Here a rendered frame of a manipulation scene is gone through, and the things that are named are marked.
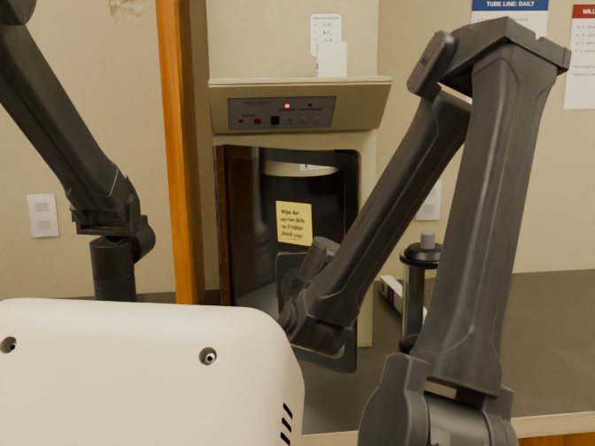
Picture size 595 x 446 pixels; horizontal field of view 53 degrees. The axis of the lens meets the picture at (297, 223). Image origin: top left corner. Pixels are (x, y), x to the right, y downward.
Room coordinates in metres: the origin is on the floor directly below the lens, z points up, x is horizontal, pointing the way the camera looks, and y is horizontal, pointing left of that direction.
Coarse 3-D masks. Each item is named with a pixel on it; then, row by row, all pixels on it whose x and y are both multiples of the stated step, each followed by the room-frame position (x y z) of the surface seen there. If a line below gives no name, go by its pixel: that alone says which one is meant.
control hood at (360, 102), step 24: (216, 96) 1.05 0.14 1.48; (240, 96) 1.06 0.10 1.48; (264, 96) 1.06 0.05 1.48; (288, 96) 1.07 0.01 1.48; (336, 96) 1.08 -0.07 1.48; (360, 96) 1.09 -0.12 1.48; (384, 96) 1.09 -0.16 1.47; (216, 120) 1.10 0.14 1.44; (336, 120) 1.13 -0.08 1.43; (360, 120) 1.13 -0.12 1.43
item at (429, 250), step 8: (424, 232) 1.13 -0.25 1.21; (432, 232) 1.13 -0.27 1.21; (424, 240) 1.12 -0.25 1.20; (432, 240) 1.12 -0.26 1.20; (408, 248) 1.13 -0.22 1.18; (416, 248) 1.12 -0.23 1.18; (424, 248) 1.12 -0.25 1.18; (432, 248) 1.12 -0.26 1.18; (440, 248) 1.12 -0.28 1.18; (408, 256) 1.11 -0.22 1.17; (416, 256) 1.10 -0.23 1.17; (424, 256) 1.09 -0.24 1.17; (432, 256) 1.09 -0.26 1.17
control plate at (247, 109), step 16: (304, 96) 1.07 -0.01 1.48; (320, 96) 1.08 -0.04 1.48; (240, 112) 1.09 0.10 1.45; (256, 112) 1.09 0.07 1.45; (272, 112) 1.09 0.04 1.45; (288, 112) 1.10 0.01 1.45; (304, 112) 1.10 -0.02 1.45; (320, 112) 1.11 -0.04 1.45; (240, 128) 1.12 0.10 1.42; (256, 128) 1.12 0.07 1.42; (272, 128) 1.13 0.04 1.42
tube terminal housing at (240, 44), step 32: (224, 0) 1.15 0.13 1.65; (256, 0) 1.16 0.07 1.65; (288, 0) 1.16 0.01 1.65; (320, 0) 1.17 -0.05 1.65; (352, 0) 1.18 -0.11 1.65; (224, 32) 1.15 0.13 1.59; (256, 32) 1.16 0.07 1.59; (288, 32) 1.16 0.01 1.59; (352, 32) 1.18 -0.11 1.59; (224, 64) 1.15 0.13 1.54; (256, 64) 1.16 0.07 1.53; (288, 64) 1.16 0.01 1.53; (352, 64) 1.18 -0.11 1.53
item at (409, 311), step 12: (408, 276) 1.11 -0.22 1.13; (420, 276) 1.09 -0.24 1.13; (432, 276) 1.09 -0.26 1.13; (408, 288) 1.11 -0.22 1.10; (420, 288) 1.09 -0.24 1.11; (432, 288) 1.09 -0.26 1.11; (408, 300) 1.11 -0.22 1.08; (420, 300) 1.09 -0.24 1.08; (408, 312) 1.10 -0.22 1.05; (420, 312) 1.09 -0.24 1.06; (408, 324) 1.10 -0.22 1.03; (420, 324) 1.09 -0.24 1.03; (408, 336) 1.10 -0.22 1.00; (408, 348) 1.10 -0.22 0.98
